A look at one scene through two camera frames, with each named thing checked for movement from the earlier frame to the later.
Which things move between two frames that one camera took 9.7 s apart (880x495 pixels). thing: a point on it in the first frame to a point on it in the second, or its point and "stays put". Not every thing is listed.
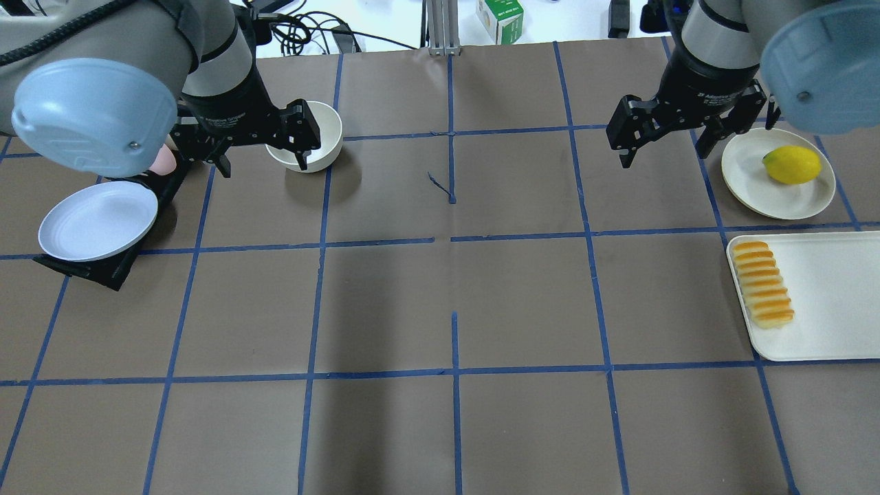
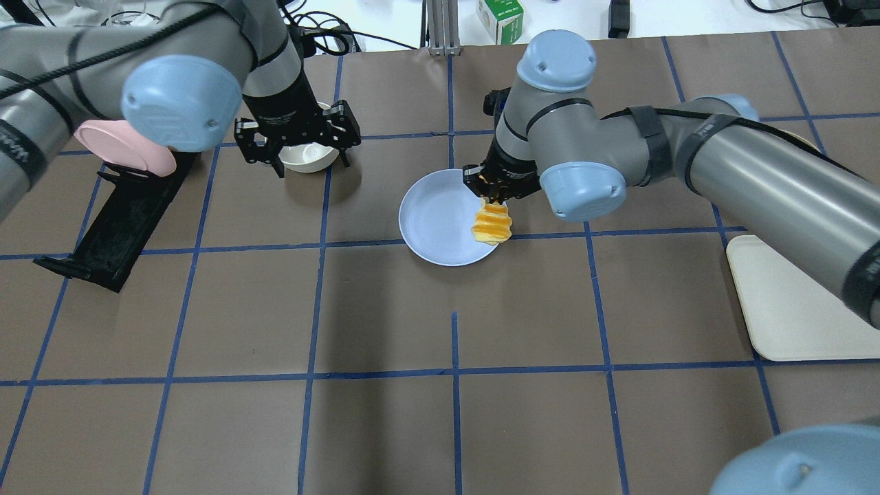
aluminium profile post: (443, 27) stays put
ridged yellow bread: (768, 299) to (493, 223)
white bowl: (330, 128) stays put
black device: (619, 18) stays put
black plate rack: (114, 270) stays put
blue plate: (97, 221) to (436, 214)
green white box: (502, 19) stays put
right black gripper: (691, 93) to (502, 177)
